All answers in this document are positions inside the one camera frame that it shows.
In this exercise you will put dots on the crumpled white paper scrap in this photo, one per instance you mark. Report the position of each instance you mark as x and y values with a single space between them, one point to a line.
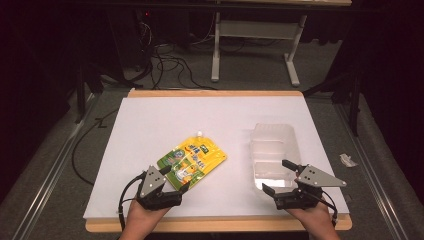
347 160

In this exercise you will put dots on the white table mat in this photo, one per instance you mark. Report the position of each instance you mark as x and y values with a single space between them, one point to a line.
200 113

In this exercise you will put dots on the wooden table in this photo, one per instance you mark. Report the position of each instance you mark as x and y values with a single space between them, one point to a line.
216 93

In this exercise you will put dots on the yellow green spouted drink pouch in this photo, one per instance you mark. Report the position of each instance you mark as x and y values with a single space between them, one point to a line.
195 156

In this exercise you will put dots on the metal floor rail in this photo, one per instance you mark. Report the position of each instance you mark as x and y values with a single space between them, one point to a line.
50 173
373 173

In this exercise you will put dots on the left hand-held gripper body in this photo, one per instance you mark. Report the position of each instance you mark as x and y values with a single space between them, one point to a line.
151 181

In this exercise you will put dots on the white metal desk frame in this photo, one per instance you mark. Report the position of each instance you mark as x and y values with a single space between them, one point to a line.
256 30

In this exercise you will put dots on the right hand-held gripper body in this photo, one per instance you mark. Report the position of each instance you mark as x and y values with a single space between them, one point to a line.
313 178

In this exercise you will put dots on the black metal stand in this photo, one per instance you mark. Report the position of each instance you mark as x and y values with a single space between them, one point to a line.
354 100
80 93

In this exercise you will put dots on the person's left hand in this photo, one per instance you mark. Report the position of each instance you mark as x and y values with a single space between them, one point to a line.
141 218

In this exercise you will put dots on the person's right hand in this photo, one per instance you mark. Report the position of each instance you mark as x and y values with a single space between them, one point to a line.
316 218

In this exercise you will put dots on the clear plastic container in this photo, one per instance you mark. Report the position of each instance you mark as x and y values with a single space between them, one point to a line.
273 150

